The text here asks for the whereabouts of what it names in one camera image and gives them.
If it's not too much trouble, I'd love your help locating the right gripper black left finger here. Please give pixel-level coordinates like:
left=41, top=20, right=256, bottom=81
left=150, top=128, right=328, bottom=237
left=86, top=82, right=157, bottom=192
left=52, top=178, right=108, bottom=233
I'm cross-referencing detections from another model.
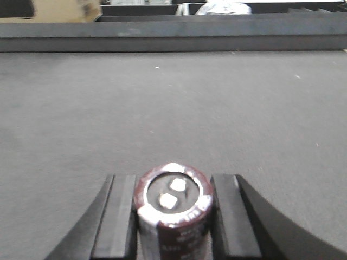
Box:
left=46, top=175, right=137, bottom=259

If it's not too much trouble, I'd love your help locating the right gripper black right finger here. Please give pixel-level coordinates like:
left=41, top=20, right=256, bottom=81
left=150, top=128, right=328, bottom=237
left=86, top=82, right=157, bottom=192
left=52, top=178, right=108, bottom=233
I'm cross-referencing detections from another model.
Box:
left=211, top=174, right=346, bottom=259

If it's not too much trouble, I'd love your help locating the dark brown cylindrical capacitor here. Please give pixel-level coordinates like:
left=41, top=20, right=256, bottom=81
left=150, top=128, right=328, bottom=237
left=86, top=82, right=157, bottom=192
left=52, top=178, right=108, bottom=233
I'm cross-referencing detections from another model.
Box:
left=133, top=162, right=214, bottom=259

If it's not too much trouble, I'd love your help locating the cardboard box with black window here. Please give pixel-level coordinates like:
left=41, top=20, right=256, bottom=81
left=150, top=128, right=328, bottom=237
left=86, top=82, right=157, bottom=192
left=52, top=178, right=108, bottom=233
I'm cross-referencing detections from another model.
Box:
left=1, top=1, right=102, bottom=24

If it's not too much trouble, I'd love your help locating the dark grey table rail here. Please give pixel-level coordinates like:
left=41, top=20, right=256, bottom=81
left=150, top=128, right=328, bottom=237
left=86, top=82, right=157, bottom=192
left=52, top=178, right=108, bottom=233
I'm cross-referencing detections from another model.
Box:
left=1, top=15, right=346, bottom=53

